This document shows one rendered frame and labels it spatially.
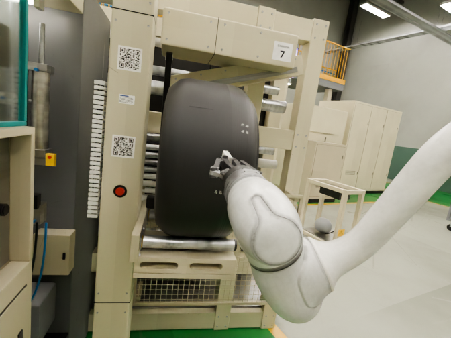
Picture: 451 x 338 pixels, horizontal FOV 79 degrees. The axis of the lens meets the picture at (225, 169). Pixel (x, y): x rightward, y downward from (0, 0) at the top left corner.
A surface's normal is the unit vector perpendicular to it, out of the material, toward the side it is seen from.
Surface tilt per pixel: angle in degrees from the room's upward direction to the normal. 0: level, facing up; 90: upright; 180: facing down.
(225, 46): 90
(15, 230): 90
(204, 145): 73
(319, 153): 90
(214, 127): 62
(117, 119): 90
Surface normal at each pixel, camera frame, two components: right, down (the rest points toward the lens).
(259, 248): -0.22, 0.29
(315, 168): 0.47, 0.21
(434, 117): -0.87, -0.04
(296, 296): 0.13, 0.32
